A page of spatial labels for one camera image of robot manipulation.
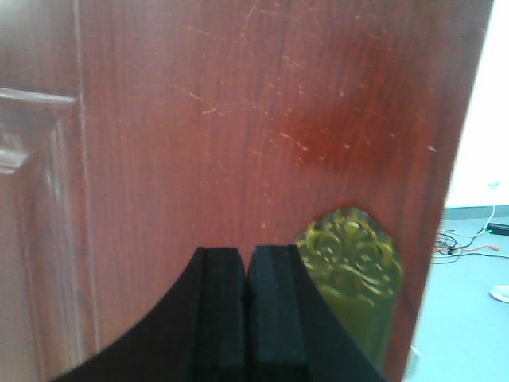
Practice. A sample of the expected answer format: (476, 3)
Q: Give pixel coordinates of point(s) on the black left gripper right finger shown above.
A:
(293, 334)

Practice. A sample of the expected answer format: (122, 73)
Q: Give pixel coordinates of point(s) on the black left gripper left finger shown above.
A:
(196, 332)

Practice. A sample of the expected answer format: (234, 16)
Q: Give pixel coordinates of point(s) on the brown wooden door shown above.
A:
(133, 132)

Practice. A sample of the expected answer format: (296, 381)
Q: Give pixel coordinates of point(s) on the white sneaker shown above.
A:
(500, 292)

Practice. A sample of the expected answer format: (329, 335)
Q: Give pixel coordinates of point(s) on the black power strip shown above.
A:
(498, 229)

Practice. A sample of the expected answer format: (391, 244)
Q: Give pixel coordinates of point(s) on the brass door handle backplate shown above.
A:
(359, 273)

